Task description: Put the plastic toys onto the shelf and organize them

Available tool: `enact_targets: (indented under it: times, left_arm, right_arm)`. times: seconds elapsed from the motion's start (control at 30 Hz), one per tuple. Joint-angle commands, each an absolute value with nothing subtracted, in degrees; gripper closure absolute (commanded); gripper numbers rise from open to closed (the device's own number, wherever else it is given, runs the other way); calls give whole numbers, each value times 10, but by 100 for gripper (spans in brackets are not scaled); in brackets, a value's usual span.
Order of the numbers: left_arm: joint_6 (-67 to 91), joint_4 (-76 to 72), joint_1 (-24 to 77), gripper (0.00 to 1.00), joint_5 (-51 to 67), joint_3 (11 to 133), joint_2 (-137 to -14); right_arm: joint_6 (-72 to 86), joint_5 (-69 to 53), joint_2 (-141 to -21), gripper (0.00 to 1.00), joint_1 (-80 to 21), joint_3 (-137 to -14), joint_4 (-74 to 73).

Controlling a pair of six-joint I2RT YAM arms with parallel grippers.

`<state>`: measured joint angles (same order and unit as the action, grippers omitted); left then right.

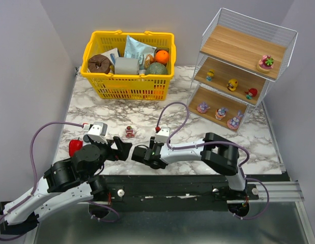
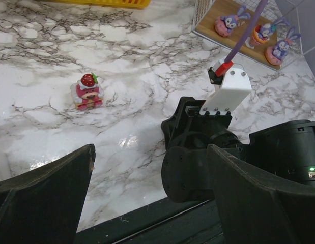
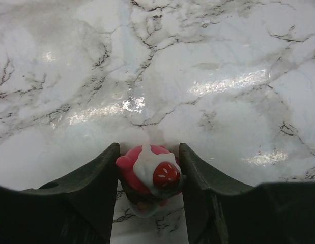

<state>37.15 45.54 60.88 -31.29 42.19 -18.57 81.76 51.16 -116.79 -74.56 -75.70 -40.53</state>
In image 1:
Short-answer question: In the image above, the purple bunny pink cake figure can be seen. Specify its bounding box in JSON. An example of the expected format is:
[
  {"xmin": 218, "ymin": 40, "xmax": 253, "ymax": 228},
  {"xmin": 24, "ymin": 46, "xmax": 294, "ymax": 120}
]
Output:
[{"xmin": 196, "ymin": 102, "xmax": 210, "ymax": 113}]

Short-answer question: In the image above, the purple bunny cupcake figure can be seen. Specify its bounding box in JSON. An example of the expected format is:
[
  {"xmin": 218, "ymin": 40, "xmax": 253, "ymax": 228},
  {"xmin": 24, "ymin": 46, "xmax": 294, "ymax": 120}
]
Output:
[{"xmin": 215, "ymin": 107, "xmax": 228, "ymax": 120}]

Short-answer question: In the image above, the yellow blue small figure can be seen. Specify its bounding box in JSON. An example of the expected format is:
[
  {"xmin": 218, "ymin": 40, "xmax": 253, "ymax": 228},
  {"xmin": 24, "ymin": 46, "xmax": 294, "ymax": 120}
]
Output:
[{"xmin": 206, "ymin": 69, "xmax": 215, "ymax": 81}]

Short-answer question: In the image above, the yellow duck figure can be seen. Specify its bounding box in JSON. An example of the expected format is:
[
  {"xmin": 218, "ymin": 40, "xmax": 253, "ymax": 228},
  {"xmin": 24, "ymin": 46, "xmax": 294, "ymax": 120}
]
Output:
[{"xmin": 227, "ymin": 79, "xmax": 238, "ymax": 92}]

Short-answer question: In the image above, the red haired mermaid figure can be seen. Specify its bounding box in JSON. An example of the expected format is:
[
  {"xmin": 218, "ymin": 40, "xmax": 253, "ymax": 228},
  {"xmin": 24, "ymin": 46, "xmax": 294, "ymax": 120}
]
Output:
[{"xmin": 245, "ymin": 88, "xmax": 258, "ymax": 100}]

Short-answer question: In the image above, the pink bear donut figure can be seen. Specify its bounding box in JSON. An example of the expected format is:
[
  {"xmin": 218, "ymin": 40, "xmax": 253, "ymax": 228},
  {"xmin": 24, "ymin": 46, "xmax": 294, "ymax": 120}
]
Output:
[{"xmin": 256, "ymin": 55, "xmax": 274, "ymax": 73}]

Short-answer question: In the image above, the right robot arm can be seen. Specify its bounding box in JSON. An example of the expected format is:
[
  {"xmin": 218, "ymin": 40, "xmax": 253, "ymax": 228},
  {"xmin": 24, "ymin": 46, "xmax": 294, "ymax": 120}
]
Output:
[{"xmin": 131, "ymin": 133, "xmax": 249, "ymax": 192}]

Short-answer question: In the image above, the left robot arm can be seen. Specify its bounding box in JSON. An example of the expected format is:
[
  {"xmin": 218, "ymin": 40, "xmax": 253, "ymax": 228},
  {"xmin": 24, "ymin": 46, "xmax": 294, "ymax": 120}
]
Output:
[{"xmin": 0, "ymin": 136, "xmax": 132, "ymax": 239}]

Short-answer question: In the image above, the red bell pepper toy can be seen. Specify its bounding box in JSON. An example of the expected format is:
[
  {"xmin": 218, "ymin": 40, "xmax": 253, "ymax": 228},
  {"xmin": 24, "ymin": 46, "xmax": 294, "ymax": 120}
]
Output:
[{"xmin": 69, "ymin": 138, "xmax": 83, "ymax": 157}]

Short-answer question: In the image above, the pink strawberry cake figure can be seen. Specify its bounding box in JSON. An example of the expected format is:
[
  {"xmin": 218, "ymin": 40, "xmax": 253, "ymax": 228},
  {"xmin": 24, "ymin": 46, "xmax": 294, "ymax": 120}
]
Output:
[{"xmin": 125, "ymin": 126, "xmax": 135, "ymax": 138}]

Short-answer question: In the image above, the yellow plastic shopping basket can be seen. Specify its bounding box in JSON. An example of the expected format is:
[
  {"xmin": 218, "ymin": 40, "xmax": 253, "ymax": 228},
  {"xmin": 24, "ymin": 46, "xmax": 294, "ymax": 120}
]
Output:
[{"xmin": 80, "ymin": 30, "xmax": 177, "ymax": 100}]

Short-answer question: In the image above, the brown chocolate donut toy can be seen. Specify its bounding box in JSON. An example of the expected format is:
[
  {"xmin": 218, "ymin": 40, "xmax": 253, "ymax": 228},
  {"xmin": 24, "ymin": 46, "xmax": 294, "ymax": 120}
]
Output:
[{"xmin": 88, "ymin": 54, "xmax": 112, "ymax": 74}]

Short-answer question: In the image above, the grey paper roll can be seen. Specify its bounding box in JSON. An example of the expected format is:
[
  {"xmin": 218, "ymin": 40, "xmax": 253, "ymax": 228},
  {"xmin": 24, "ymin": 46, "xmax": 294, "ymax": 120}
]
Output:
[{"xmin": 114, "ymin": 57, "xmax": 139, "ymax": 75}]

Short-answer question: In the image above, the green melon toy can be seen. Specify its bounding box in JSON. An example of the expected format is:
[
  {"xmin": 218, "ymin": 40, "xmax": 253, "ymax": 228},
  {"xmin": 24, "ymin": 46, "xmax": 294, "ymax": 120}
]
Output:
[{"xmin": 145, "ymin": 63, "xmax": 168, "ymax": 75}]

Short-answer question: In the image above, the white blue carton box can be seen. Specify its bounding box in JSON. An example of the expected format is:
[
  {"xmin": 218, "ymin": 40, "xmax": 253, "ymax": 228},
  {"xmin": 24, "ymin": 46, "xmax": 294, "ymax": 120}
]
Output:
[{"xmin": 101, "ymin": 48, "xmax": 121, "ymax": 65}]

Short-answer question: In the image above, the bread in netted pack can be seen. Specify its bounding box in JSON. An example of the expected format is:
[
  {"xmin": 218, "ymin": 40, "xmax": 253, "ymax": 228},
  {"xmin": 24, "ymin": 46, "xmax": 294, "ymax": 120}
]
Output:
[{"xmin": 144, "ymin": 54, "xmax": 155, "ymax": 70}]

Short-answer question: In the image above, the orange fruit toy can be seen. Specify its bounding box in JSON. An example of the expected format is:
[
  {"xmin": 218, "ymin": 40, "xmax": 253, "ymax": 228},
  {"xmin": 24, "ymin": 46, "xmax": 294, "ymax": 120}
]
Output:
[{"xmin": 155, "ymin": 50, "xmax": 169, "ymax": 65}]

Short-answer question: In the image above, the light blue snack bag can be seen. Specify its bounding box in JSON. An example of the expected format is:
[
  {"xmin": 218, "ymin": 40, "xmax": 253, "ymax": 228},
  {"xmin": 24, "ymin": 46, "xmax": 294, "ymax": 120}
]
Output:
[{"xmin": 124, "ymin": 35, "xmax": 157, "ymax": 70}]

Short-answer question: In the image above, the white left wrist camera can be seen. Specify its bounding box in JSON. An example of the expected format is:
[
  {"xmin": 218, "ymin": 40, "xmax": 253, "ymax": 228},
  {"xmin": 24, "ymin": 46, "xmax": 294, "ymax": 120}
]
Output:
[{"xmin": 87, "ymin": 122, "xmax": 108, "ymax": 144}]

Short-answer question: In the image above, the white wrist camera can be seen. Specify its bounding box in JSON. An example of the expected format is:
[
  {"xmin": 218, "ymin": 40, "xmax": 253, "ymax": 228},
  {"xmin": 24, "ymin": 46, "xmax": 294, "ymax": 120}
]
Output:
[
  {"xmin": 87, "ymin": 122, "xmax": 108, "ymax": 144},
  {"xmin": 154, "ymin": 127, "xmax": 170, "ymax": 143}
]

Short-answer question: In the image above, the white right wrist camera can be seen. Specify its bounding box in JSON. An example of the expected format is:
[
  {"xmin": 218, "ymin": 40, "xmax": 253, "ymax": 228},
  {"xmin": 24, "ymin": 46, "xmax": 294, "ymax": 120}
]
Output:
[{"xmin": 154, "ymin": 127, "xmax": 170, "ymax": 143}]

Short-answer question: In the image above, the white wire wooden shelf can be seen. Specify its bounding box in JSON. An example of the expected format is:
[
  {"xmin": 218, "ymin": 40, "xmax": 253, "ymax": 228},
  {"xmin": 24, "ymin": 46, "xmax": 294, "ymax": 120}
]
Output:
[{"xmin": 187, "ymin": 8, "xmax": 298, "ymax": 131}]

